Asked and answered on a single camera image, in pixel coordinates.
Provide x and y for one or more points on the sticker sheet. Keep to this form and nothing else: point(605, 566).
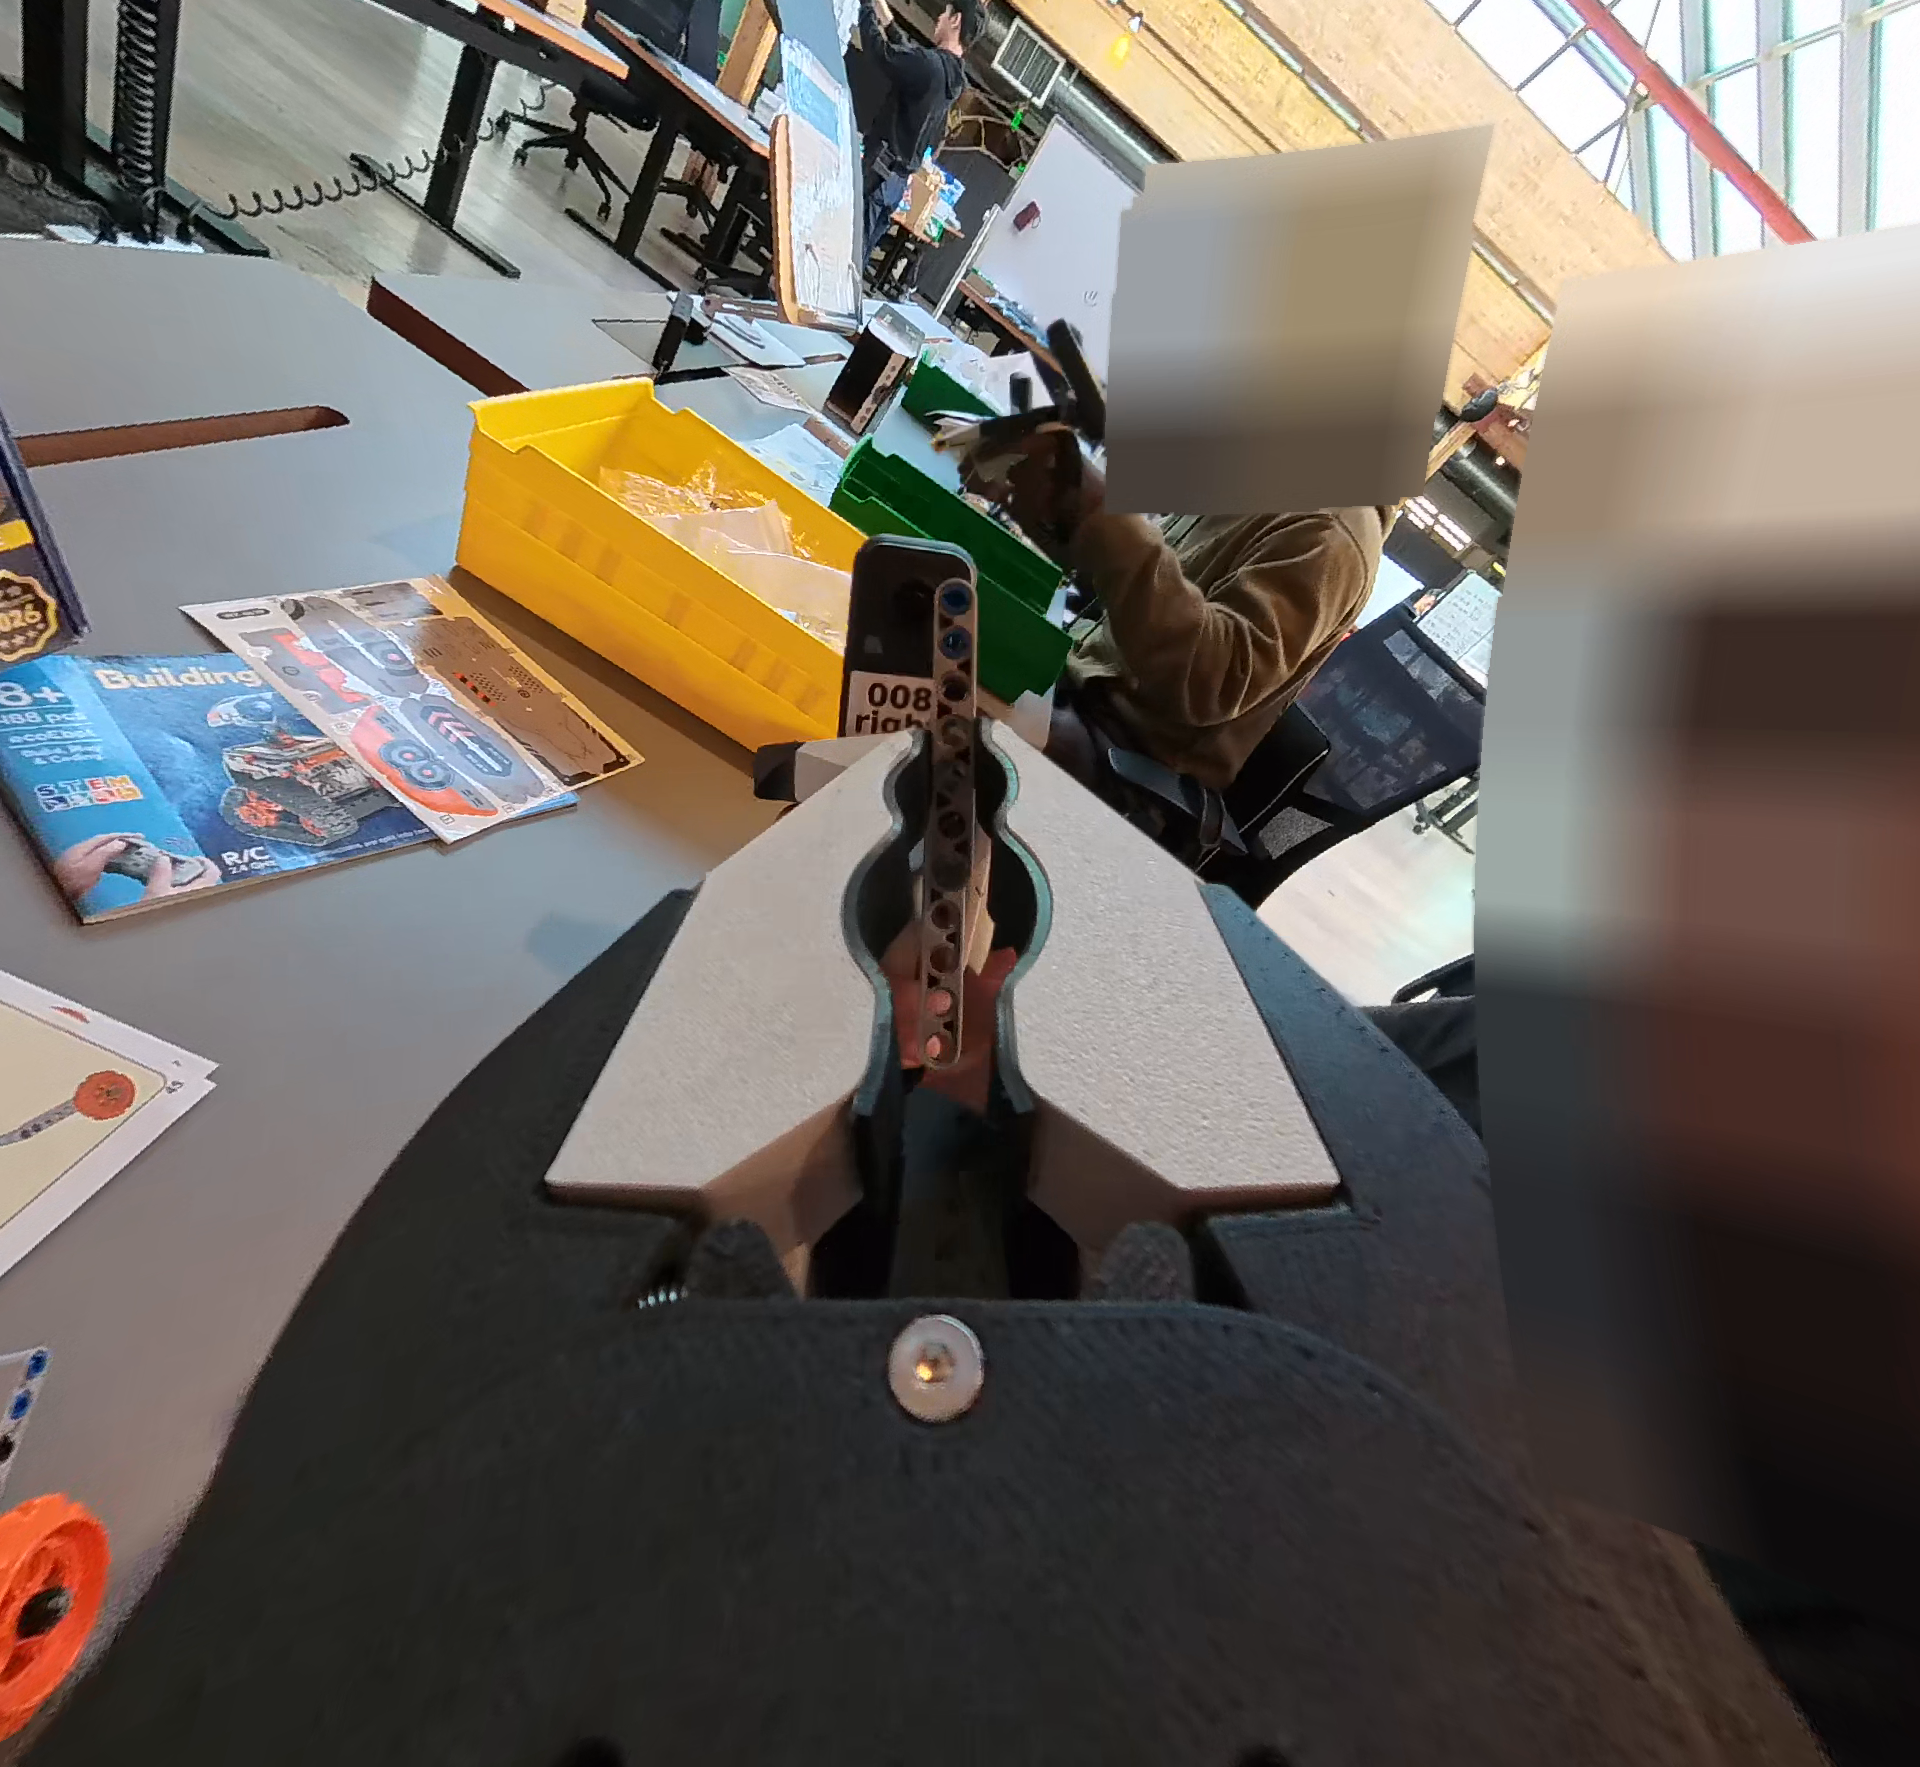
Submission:
point(449, 733)

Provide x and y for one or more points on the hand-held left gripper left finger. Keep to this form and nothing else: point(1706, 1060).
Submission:
point(721, 1032)

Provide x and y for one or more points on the open instruction booklet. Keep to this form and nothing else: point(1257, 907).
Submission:
point(76, 1122)

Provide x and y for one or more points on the whiteboard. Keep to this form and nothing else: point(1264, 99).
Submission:
point(1050, 222)

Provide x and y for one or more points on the large green plastic bin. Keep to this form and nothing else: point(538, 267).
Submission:
point(960, 551)

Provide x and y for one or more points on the standing printed board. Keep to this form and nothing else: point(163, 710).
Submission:
point(819, 193)

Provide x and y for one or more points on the grey holed toy beam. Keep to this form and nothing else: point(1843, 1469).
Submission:
point(949, 806)

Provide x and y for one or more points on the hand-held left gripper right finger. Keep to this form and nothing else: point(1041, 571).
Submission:
point(1172, 1032)

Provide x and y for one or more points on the yellow plastic bin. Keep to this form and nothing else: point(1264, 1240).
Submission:
point(602, 551)

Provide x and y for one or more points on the black mesh chair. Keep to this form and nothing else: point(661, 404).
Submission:
point(1382, 718)

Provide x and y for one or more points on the blue building booklet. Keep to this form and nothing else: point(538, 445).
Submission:
point(149, 762)

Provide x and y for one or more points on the clear plastic bags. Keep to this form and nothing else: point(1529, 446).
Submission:
point(734, 539)

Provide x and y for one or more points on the dark blue product box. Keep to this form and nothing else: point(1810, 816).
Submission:
point(39, 551)

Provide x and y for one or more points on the small green plastic bin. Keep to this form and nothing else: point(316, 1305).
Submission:
point(944, 390)

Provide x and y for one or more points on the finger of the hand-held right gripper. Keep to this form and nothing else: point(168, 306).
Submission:
point(823, 765)

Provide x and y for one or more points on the orange plastic wheel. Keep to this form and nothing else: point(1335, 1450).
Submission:
point(47, 1600)

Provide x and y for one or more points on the grey desk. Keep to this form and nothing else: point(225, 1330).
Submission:
point(374, 1018)

